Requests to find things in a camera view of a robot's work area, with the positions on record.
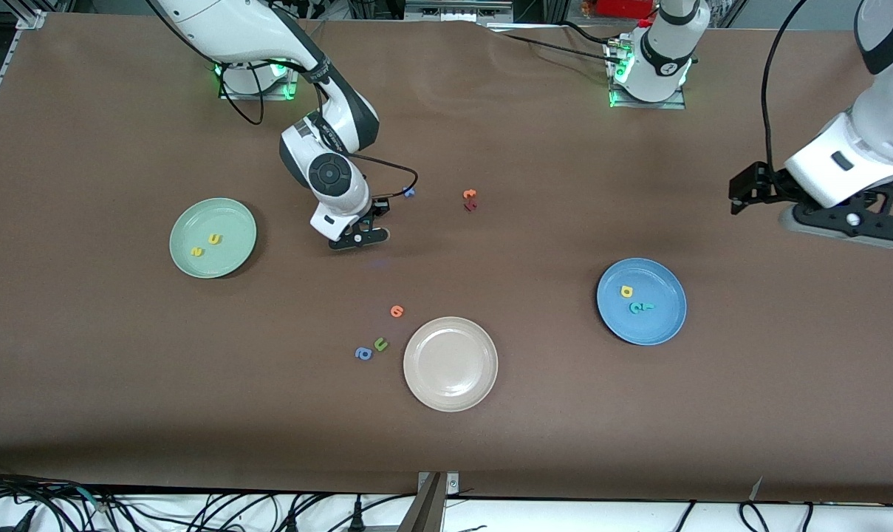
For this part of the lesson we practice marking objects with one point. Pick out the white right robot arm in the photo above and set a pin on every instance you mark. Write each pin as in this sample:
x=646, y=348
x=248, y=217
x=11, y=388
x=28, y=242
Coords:
x=232, y=29

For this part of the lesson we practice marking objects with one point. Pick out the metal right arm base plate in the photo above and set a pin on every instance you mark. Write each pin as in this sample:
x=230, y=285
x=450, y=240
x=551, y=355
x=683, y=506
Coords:
x=232, y=95

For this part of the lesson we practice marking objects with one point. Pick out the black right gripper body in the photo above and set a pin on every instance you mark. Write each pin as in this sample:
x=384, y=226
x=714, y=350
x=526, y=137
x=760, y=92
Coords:
x=379, y=209

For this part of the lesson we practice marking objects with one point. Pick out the grey metal bracket post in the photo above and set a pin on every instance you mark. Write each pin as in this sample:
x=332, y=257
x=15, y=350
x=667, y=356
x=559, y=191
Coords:
x=428, y=510

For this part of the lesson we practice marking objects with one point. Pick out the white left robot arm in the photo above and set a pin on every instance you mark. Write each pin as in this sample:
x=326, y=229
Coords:
x=882, y=118

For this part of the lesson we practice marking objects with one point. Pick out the blue plastic plate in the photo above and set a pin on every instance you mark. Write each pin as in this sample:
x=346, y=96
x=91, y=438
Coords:
x=660, y=325

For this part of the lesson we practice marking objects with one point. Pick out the light green plastic plate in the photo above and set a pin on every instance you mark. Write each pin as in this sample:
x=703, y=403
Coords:
x=224, y=258

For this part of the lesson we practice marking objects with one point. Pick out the beige plastic plate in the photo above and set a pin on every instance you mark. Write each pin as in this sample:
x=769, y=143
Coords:
x=450, y=363

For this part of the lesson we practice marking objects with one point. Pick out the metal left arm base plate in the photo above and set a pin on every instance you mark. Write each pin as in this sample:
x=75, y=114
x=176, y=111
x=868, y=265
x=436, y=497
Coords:
x=671, y=104

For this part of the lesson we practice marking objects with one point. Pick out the small white paper tag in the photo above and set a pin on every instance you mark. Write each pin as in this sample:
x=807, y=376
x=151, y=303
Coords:
x=756, y=485

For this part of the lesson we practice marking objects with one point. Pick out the grey metal beam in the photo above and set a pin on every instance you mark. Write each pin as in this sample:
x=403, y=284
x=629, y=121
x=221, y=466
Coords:
x=453, y=9

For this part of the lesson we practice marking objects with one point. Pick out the brown table cover sheet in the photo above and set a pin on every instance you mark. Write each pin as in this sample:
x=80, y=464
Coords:
x=490, y=443

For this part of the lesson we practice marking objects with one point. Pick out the blue foam letter a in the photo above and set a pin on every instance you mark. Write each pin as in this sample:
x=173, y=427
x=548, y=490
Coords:
x=358, y=355

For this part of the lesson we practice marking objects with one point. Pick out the red box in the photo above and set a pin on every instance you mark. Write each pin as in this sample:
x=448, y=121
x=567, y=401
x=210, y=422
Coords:
x=623, y=7

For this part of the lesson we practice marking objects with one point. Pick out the aluminium frame profile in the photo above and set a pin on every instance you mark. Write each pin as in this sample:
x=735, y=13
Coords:
x=31, y=18

